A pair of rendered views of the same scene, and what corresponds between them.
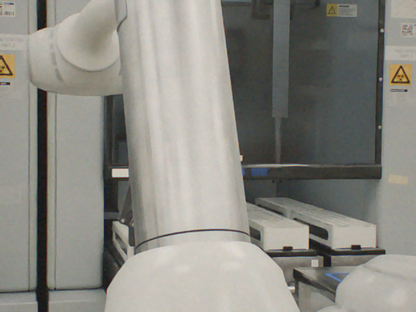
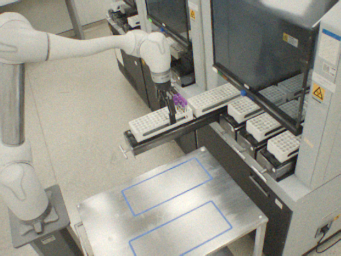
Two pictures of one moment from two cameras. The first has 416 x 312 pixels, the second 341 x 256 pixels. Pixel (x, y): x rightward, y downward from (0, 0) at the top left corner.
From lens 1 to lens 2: 188 cm
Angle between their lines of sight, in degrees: 81
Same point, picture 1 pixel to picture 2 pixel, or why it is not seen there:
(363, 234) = (277, 153)
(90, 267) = not seen: hidden behind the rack
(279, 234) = (249, 127)
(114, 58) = (130, 52)
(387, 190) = (302, 143)
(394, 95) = (313, 101)
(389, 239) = (300, 164)
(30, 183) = (201, 57)
